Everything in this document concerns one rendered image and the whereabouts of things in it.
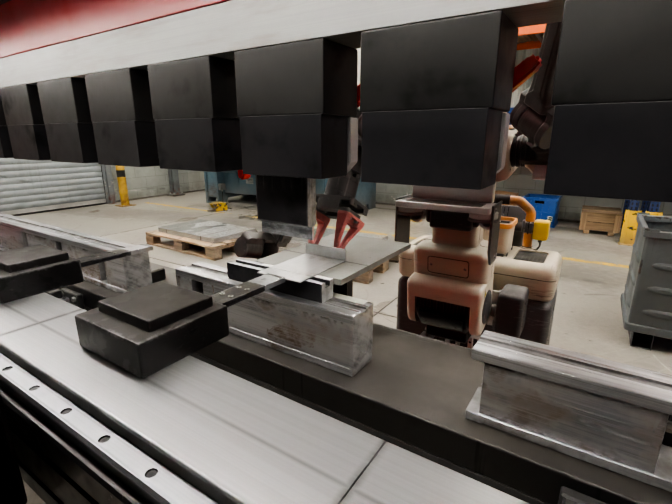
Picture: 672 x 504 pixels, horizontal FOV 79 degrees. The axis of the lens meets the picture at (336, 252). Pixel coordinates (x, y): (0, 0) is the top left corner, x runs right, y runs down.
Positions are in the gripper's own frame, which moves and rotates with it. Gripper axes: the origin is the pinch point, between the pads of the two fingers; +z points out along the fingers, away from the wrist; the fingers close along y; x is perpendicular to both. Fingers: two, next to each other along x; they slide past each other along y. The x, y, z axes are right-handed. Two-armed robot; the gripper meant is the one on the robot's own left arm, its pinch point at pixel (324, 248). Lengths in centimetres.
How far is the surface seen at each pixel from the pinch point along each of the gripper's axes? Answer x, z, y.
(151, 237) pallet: 219, -13, -392
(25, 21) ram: -34, -30, -64
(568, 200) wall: 589, -234, -18
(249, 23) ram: -29.1, -22.6, -0.8
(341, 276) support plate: -6.4, 4.9, 9.0
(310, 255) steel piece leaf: -1.2, 1.9, -1.7
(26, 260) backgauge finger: -33.0, 15.1, -26.9
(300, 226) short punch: -12.8, -0.5, 3.7
